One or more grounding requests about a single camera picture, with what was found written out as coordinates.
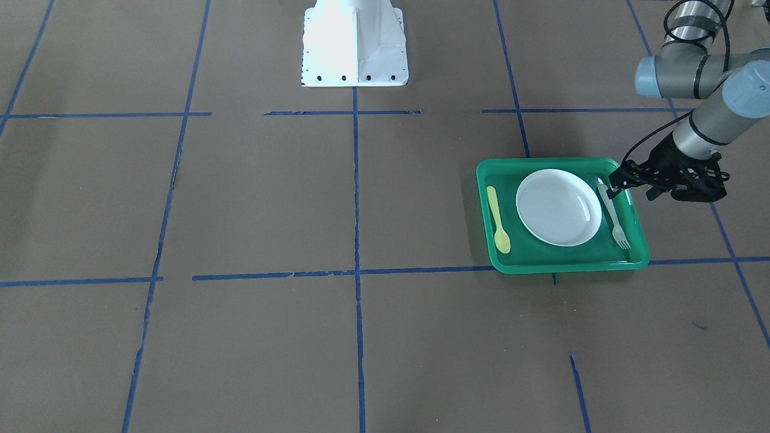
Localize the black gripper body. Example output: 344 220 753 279
623 134 730 203

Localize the clear plastic fork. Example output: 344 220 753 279
597 178 630 250

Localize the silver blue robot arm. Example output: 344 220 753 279
602 1 769 203

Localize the white round plate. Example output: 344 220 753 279
515 169 603 247

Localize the yellow plastic spoon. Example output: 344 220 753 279
485 185 511 253

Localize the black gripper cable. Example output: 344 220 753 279
620 0 732 175

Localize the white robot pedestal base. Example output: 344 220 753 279
301 1 410 88

